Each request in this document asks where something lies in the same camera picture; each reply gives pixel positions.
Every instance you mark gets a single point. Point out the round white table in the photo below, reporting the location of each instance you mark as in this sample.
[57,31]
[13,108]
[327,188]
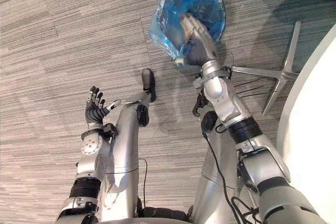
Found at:
[315,129]

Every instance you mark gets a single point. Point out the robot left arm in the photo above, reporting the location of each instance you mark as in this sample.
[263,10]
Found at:
[89,145]

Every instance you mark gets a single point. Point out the robot leg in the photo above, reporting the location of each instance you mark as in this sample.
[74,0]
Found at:
[126,140]
[210,195]

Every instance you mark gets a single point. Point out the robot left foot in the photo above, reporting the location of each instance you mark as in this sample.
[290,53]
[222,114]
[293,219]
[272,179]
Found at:
[148,79]

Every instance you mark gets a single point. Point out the robot right leg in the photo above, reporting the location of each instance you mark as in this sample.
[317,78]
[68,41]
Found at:
[210,195]

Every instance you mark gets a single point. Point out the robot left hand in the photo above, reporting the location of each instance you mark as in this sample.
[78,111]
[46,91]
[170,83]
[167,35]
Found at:
[93,112]

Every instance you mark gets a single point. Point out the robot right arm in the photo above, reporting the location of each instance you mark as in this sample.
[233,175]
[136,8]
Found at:
[228,104]

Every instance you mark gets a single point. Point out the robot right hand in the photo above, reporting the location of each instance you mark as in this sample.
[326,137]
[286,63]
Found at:
[197,51]

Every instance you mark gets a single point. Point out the silver chair star base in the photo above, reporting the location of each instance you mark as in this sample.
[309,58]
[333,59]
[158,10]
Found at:
[284,73]

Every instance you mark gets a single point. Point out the blue plastic trash bag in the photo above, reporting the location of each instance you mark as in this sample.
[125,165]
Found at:
[168,22]

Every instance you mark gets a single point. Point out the robot waist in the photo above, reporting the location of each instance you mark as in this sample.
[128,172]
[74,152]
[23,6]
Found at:
[157,213]

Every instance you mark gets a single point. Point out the robot left leg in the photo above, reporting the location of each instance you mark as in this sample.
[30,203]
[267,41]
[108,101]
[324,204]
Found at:
[126,140]

